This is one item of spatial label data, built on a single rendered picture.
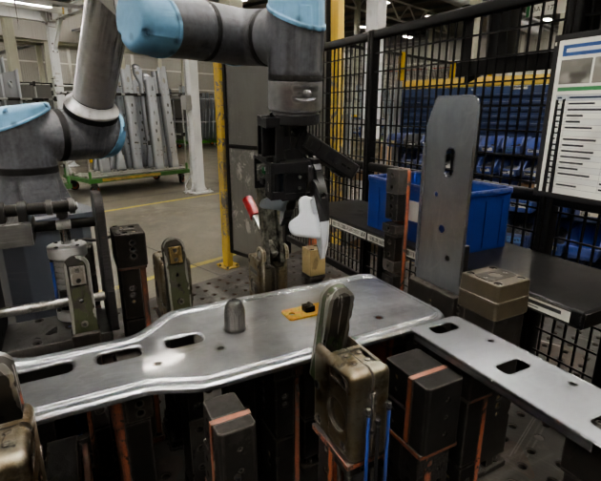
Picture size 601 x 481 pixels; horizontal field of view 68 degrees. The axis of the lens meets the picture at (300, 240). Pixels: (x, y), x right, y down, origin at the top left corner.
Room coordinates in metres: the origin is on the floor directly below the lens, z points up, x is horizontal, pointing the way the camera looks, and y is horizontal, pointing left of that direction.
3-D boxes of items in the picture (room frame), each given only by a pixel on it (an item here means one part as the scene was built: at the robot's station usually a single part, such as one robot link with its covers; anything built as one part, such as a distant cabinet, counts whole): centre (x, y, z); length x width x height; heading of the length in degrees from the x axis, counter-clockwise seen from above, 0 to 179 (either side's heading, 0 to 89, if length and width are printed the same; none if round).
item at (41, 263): (0.99, 0.60, 0.90); 0.21 x 0.21 x 0.40; 47
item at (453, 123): (0.78, -0.25, 1.17); 0.12 x 0.01 x 0.34; 28
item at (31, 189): (0.99, 0.60, 1.15); 0.15 x 0.15 x 0.10
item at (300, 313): (0.67, -0.01, 1.01); 0.08 x 0.04 x 0.01; 118
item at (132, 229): (0.75, 0.30, 0.91); 0.07 x 0.05 x 0.42; 28
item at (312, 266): (0.82, -0.03, 0.88); 0.04 x 0.04 x 0.36; 28
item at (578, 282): (1.05, -0.30, 1.02); 0.90 x 0.22 x 0.03; 28
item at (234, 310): (0.61, 0.10, 1.02); 0.03 x 0.03 x 0.07
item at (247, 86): (3.33, 0.19, 1.00); 1.34 x 0.14 x 2.00; 47
